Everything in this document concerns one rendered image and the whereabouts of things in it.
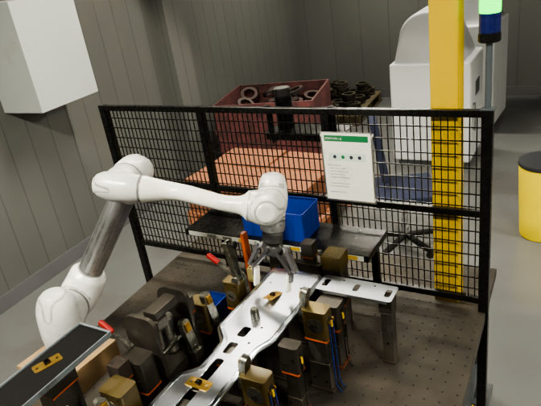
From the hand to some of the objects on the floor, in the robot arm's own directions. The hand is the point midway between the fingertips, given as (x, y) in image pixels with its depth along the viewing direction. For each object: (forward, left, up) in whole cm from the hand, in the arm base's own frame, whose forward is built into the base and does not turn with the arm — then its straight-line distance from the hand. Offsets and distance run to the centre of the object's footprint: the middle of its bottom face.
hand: (272, 285), depth 204 cm
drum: (+40, +268, -86) cm, 284 cm away
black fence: (-38, +60, -100) cm, 122 cm away
